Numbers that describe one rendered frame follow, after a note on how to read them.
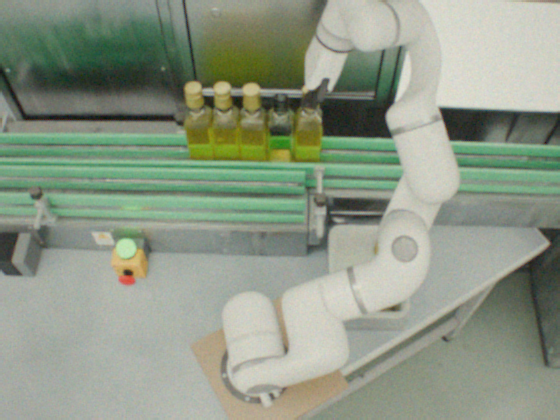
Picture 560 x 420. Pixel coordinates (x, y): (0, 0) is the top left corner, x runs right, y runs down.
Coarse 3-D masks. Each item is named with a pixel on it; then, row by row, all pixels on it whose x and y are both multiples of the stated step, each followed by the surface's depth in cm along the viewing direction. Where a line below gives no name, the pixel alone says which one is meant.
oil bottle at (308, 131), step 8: (296, 112) 123; (320, 112) 122; (296, 120) 121; (304, 120) 120; (312, 120) 120; (320, 120) 121; (296, 128) 122; (304, 128) 121; (312, 128) 121; (320, 128) 121; (296, 136) 123; (304, 136) 123; (312, 136) 123; (320, 136) 123; (296, 144) 126; (304, 144) 125; (312, 144) 125; (320, 144) 126; (296, 152) 128; (304, 152) 128; (312, 152) 128; (296, 160) 130; (304, 160) 130; (312, 160) 130
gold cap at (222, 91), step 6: (216, 84) 116; (222, 84) 116; (228, 84) 115; (216, 90) 115; (222, 90) 115; (228, 90) 115; (216, 96) 115; (222, 96) 115; (228, 96) 116; (216, 102) 117; (222, 102) 116; (228, 102) 117; (222, 108) 118
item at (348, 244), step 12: (336, 228) 135; (348, 228) 135; (360, 228) 135; (372, 228) 135; (336, 240) 139; (348, 240) 139; (360, 240) 139; (372, 240) 139; (336, 252) 140; (348, 252) 140; (360, 252) 140; (372, 252) 140; (336, 264) 138; (348, 264) 139; (408, 300) 126; (384, 312) 125; (396, 312) 125
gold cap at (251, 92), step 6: (246, 84) 116; (252, 84) 115; (246, 90) 115; (252, 90) 115; (258, 90) 115; (246, 96) 115; (252, 96) 114; (258, 96) 115; (246, 102) 116; (252, 102) 116; (258, 102) 117; (246, 108) 118; (252, 108) 117
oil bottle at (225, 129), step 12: (216, 108) 122; (216, 120) 120; (228, 120) 120; (216, 132) 123; (228, 132) 123; (216, 144) 126; (228, 144) 126; (216, 156) 130; (228, 156) 130; (240, 156) 130
